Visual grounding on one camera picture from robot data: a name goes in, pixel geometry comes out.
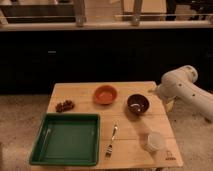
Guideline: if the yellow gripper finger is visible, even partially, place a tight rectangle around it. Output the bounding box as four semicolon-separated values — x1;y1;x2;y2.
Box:
165;100;174;112

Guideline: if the dark brown bowl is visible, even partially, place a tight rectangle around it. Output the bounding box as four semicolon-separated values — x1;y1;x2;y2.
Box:
127;94;150;116

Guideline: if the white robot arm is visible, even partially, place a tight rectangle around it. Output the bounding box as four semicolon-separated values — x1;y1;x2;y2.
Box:
155;65;213;122

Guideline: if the green plastic tray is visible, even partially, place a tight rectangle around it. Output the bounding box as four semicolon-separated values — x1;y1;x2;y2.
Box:
29;114;100;166

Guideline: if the white plastic cup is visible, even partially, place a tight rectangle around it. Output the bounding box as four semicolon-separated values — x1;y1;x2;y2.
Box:
145;132;166;153

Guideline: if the wooden table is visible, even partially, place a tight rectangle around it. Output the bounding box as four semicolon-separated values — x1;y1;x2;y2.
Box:
30;81;184;171

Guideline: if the orange bowl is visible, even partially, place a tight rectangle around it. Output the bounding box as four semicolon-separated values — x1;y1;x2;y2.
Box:
93;85;117;105

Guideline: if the silver fork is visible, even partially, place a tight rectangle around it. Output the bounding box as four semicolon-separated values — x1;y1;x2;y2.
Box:
105;124;118;157

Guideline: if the bunch of dark grapes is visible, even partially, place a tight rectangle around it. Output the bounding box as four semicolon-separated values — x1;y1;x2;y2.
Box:
55;100;75;113

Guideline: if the black cabinet front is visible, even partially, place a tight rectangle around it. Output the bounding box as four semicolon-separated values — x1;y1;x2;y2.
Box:
0;29;213;94

